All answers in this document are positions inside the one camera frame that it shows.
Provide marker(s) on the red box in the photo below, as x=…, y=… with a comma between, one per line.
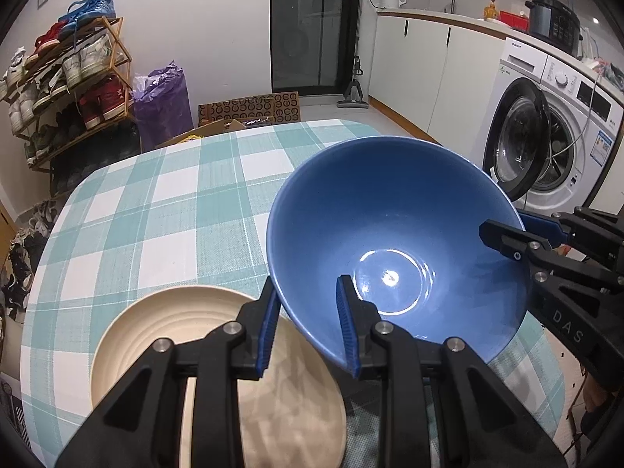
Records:
x=514, y=19

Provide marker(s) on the white washing machine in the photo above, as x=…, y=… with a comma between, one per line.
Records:
x=580, y=92

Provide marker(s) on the group of assorted sneakers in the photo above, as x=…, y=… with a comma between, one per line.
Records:
x=19, y=253

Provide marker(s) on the black framed glass door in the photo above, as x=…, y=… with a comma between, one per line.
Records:
x=312, y=24

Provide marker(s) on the patterned doormat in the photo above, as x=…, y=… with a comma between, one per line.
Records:
x=273, y=107

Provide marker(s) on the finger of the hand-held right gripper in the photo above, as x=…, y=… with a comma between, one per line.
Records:
x=502, y=239
x=541, y=226

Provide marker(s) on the person's right hand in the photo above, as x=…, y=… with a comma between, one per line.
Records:
x=594, y=395

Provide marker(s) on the white kitchen base cabinet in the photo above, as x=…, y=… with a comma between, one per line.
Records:
x=414, y=68

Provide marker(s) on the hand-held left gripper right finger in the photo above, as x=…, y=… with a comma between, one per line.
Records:
x=347, y=331

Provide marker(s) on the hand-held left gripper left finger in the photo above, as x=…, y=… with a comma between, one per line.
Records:
x=268, y=331

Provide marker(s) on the yellow bottle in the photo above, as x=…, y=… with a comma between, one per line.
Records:
x=491, y=11

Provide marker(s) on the blue bowl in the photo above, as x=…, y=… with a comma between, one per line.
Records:
x=390, y=214

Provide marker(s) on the purple plastic bag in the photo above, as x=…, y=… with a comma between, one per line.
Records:
x=163, y=112

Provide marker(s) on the cream round plate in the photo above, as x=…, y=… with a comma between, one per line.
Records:
x=146, y=312

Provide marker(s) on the teal checked tablecloth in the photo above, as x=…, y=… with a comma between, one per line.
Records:
x=170, y=214

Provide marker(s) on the open cardboard box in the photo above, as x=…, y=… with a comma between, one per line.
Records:
x=214, y=129

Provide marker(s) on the black cooker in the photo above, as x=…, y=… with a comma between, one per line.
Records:
x=555, y=22

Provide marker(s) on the stick floor cleaner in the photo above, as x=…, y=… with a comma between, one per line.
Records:
x=353, y=95

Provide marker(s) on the wooden shoe rack with shoes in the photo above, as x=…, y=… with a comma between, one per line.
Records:
x=100, y=102

